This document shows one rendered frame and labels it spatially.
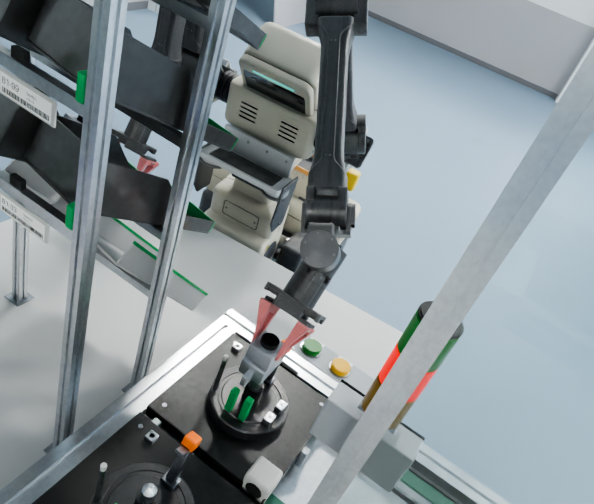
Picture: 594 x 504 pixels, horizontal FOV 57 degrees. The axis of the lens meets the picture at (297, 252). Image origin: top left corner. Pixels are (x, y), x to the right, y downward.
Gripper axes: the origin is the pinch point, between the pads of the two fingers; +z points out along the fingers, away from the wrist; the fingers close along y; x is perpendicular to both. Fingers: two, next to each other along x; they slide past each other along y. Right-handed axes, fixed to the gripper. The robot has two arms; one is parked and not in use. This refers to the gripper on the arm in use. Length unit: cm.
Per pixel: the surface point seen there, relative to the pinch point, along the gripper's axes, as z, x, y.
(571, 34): -549, 718, -19
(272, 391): 7.0, 10.1, 2.9
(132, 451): 23.1, -6.8, -7.3
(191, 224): -10.1, -5.6, -20.1
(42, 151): -7.8, -26.0, -33.7
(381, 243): -62, 255, -29
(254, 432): 12.7, 3.0, 5.1
